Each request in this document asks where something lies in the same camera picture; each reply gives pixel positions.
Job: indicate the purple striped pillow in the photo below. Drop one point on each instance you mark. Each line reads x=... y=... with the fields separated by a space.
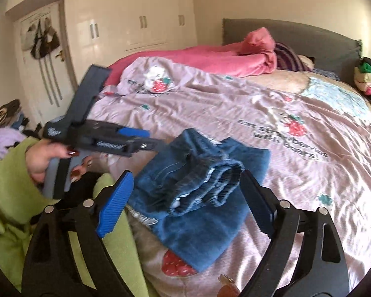
x=289 y=58

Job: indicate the beige and teal blanket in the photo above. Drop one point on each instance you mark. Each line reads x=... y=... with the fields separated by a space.
x=334 y=96

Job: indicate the white door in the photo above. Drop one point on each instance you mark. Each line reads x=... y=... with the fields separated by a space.
x=49 y=80

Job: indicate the grey headboard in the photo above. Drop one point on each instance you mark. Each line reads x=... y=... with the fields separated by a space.
x=312 y=43

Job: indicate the lavender clothes pile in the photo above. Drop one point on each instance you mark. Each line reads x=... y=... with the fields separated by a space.
x=6 y=136

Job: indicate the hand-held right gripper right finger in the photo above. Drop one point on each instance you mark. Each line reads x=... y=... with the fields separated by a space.
x=261 y=213

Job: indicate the blue denim pants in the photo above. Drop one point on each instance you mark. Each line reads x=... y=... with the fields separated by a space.
x=204 y=222

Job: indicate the pink blanket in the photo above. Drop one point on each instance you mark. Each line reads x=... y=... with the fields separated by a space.
x=204 y=58

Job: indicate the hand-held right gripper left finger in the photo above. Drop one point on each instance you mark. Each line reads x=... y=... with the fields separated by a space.
x=117 y=204

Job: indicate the person's left hand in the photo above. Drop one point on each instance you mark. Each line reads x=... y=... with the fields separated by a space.
x=40 y=161

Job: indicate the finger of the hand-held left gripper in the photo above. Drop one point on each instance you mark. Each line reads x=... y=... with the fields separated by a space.
x=147 y=145
x=134 y=132

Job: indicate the person's left forearm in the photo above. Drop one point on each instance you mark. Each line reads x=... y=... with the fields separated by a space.
x=9 y=188

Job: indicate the pink strawberry print duvet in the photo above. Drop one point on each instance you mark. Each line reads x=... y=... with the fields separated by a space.
x=235 y=99

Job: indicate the hanging bags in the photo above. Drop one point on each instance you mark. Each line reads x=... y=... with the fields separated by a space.
x=41 y=41

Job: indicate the cream wardrobe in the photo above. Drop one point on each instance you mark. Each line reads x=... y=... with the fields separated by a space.
x=126 y=12

